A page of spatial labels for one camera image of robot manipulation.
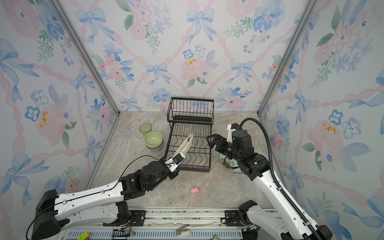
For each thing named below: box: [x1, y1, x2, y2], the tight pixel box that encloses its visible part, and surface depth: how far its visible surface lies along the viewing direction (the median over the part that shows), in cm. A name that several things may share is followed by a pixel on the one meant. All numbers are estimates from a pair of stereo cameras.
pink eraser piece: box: [190, 187, 199, 194], surface depth 83 cm
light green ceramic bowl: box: [144, 131, 163, 149], surface depth 96 cm
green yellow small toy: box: [77, 231, 90, 240], surface depth 69 cm
